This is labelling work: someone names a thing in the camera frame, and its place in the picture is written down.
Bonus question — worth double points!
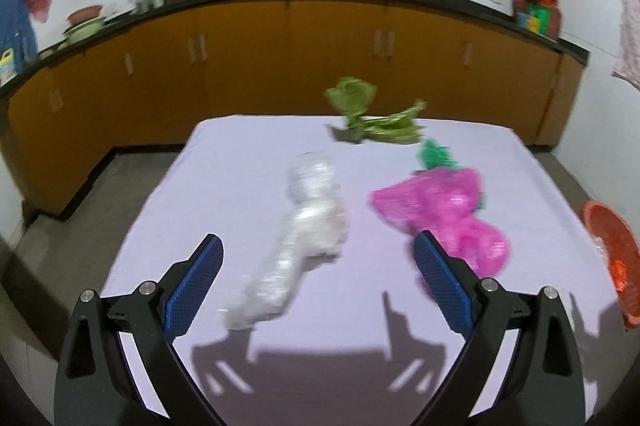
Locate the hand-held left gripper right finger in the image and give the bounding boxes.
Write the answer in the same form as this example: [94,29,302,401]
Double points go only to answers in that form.
[412,230,587,426]

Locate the dark green plastic bag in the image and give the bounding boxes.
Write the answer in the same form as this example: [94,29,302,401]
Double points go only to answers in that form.
[412,140,488,210]

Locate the green basin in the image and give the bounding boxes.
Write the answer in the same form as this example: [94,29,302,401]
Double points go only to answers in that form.
[62,17,108,46]

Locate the orange plastic basket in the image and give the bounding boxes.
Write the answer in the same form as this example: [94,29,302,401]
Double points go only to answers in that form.
[582,200,640,332]

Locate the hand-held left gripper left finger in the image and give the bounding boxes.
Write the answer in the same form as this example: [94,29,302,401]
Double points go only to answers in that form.
[54,233,224,426]

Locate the kitchen counter with orange cabinets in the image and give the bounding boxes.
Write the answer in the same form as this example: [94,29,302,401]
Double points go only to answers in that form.
[0,0,591,222]

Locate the box with colourful packets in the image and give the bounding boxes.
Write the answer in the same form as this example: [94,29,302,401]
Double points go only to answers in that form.
[510,0,562,40]

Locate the patterned hanging cloth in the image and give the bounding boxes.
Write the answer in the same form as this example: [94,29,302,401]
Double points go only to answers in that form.
[611,0,640,90]

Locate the translucent white plastic bag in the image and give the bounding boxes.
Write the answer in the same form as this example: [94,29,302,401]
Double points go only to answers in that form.
[220,151,351,333]

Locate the yellow detergent jug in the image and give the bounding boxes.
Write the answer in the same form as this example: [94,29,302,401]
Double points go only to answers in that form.
[0,49,20,88]

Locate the light green plastic bag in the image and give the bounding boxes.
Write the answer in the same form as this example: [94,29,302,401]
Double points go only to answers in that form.
[325,76,429,146]

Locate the red basin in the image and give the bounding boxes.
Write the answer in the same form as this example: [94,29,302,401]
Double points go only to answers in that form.
[66,5,104,26]

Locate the pink plastic bag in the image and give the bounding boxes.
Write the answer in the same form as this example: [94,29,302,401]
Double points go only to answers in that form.
[370,169,512,303]

